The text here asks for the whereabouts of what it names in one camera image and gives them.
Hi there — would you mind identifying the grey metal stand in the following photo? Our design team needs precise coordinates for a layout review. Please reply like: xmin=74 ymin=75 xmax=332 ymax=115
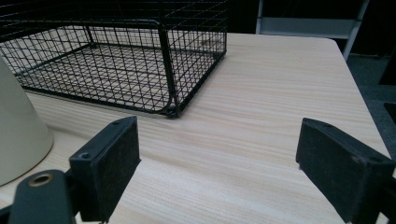
xmin=255 ymin=0 xmax=371 ymax=62

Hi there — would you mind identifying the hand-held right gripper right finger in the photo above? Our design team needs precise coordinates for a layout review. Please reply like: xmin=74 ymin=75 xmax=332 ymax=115
xmin=295 ymin=117 xmax=396 ymax=224

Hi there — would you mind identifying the cream cone-shaped object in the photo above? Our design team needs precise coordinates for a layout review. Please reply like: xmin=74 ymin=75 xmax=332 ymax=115
xmin=0 ymin=55 xmax=54 ymax=187

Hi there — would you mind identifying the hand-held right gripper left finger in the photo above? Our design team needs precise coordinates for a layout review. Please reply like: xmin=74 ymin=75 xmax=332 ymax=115
xmin=68 ymin=116 xmax=142 ymax=224

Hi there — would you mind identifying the black wire mesh basket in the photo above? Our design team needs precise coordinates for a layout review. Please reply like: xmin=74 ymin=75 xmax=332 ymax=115
xmin=0 ymin=0 xmax=228 ymax=119

